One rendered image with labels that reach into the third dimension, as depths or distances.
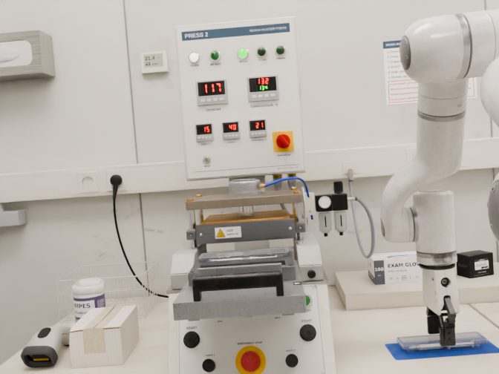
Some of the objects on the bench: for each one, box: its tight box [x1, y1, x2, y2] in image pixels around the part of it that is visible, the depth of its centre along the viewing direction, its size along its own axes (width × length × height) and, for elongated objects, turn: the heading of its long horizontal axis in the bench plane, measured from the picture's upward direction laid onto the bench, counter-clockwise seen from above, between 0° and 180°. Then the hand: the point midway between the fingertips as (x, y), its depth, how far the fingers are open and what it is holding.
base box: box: [168, 284, 336, 374], centre depth 133 cm, size 54×38×17 cm
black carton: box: [457, 250, 494, 279], centre depth 163 cm, size 6×9×7 cm
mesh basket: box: [55, 261, 161, 324], centre depth 170 cm, size 22×26×13 cm
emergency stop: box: [241, 351, 261, 372], centre depth 108 cm, size 2×4×4 cm
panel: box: [177, 284, 327, 374], centre depth 109 cm, size 2×30×19 cm
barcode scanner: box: [21, 325, 71, 367], centre depth 132 cm, size 20×8×8 cm
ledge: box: [335, 263, 499, 310], centre depth 164 cm, size 30×84×4 cm
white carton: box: [367, 251, 423, 285], centre depth 165 cm, size 12×23×7 cm
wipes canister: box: [71, 278, 106, 323], centre depth 147 cm, size 9×9×15 cm
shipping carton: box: [69, 305, 139, 368], centre depth 131 cm, size 19×13×9 cm
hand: (440, 332), depth 118 cm, fingers open, 7 cm apart
